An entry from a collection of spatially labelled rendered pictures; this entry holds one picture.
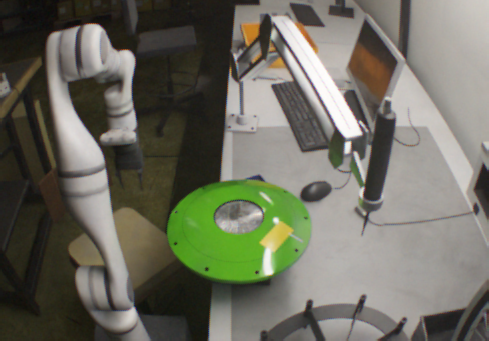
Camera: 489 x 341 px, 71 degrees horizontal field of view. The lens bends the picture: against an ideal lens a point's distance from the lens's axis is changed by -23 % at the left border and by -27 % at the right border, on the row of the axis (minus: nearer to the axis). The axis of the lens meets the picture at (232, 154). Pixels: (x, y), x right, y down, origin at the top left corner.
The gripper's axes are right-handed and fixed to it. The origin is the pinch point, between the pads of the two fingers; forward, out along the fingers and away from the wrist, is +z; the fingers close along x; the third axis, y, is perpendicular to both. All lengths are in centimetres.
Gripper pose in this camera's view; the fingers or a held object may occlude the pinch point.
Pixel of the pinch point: (133, 190)
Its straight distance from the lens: 115.9
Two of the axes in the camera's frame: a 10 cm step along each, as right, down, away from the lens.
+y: -0.5, -5.9, 8.0
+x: -10.0, 0.6, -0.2
